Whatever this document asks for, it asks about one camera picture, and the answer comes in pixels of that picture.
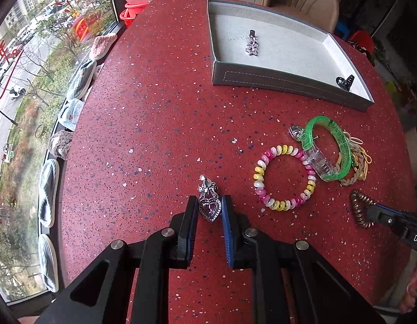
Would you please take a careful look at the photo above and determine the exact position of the red plastic bucket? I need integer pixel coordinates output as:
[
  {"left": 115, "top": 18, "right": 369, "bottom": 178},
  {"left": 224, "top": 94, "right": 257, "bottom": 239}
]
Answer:
[{"left": 119, "top": 3, "right": 150, "bottom": 29}]

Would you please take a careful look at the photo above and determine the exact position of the silver purple heart hair clip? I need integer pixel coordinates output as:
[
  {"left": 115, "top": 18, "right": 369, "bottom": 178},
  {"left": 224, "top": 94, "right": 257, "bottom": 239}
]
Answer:
[{"left": 198, "top": 174, "right": 223, "bottom": 223}]

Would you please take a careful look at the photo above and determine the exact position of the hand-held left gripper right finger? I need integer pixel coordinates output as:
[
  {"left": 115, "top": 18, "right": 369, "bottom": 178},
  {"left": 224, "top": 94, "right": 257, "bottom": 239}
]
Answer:
[{"left": 221, "top": 194, "right": 384, "bottom": 324}]

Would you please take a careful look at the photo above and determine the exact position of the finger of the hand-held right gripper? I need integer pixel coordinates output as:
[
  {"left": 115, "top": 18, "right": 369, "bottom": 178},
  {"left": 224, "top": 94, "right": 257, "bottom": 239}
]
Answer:
[{"left": 365, "top": 202, "right": 406, "bottom": 227}]

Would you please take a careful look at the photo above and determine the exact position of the light blue slipper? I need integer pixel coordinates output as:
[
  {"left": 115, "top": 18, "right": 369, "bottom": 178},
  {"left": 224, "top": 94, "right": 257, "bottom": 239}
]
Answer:
[
  {"left": 38, "top": 158, "right": 61, "bottom": 228},
  {"left": 38, "top": 234, "right": 60, "bottom": 293}
]

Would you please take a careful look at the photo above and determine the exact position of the multicolor spiral hair tie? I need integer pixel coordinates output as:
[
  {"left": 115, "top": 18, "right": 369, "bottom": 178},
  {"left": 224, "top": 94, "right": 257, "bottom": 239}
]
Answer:
[{"left": 253, "top": 144, "right": 317, "bottom": 212}]

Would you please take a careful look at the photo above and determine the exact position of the yellow flower hair tie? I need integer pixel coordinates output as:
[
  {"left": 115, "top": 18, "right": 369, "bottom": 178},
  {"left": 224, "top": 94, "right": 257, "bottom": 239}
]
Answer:
[{"left": 351, "top": 142, "right": 374, "bottom": 180}]

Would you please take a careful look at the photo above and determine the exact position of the beige braided hair tie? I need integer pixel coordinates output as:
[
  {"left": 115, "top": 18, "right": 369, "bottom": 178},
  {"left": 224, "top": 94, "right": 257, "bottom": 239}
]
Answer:
[{"left": 335, "top": 162, "right": 364, "bottom": 188}]

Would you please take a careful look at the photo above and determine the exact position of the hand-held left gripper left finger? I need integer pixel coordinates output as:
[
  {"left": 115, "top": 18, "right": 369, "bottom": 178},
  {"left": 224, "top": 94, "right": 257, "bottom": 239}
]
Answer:
[{"left": 36, "top": 195, "right": 200, "bottom": 324}]

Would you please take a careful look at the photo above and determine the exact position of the silver star hair clip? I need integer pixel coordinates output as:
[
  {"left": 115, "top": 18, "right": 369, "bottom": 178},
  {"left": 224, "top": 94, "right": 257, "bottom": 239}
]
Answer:
[{"left": 244, "top": 30, "right": 259, "bottom": 56}]

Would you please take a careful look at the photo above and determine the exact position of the person's right hand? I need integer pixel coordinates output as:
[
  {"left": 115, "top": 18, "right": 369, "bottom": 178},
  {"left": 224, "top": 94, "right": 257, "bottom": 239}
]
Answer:
[{"left": 397, "top": 255, "right": 417, "bottom": 314}]

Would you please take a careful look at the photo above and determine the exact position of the grey jewelry tray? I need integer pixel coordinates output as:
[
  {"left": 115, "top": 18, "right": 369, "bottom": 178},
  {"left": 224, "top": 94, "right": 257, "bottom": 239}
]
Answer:
[{"left": 207, "top": 0, "right": 375, "bottom": 113}]

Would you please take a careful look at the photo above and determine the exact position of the grey fuzzy slipper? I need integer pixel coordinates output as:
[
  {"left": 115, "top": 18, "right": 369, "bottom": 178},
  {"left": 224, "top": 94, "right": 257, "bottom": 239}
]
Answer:
[{"left": 47, "top": 129, "right": 73, "bottom": 161}]

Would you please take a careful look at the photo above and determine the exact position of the black claw hair clip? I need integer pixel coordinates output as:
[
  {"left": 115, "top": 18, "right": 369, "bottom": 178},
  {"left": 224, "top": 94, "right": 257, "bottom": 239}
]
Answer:
[{"left": 336, "top": 73, "right": 355, "bottom": 92}]

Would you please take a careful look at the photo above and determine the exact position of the pink fuzzy slipper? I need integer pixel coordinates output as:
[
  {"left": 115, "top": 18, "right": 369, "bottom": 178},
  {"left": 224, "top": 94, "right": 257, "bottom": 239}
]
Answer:
[{"left": 89, "top": 33, "right": 118, "bottom": 60}]

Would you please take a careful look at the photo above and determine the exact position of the red plastic stool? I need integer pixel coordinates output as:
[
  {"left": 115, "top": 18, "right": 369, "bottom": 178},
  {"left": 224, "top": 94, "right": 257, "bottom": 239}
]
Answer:
[{"left": 348, "top": 30, "right": 376, "bottom": 53}]

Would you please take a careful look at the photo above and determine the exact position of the brown spiral hair tie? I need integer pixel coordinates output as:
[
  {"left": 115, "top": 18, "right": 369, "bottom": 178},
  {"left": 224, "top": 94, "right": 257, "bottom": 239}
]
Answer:
[{"left": 349, "top": 190, "right": 376, "bottom": 228}]

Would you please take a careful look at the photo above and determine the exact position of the denim slipper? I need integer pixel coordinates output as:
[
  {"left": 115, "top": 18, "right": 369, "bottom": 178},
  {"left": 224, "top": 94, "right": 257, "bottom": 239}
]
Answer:
[{"left": 57, "top": 99, "right": 86, "bottom": 132}]

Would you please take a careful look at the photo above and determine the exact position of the green translucent bracelet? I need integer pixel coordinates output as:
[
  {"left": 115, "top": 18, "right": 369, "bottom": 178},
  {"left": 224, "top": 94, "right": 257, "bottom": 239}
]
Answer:
[{"left": 301, "top": 115, "right": 352, "bottom": 182}]

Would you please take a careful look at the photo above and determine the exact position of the blue-grey knit slipper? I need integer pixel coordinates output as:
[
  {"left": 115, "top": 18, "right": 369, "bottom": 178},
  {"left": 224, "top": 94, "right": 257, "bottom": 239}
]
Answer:
[{"left": 66, "top": 58, "right": 96, "bottom": 101}]

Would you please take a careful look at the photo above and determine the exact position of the silver charm hair clip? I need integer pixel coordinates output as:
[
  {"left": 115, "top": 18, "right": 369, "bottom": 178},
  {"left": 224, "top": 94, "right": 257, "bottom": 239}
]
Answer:
[{"left": 289, "top": 125, "right": 305, "bottom": 144}]

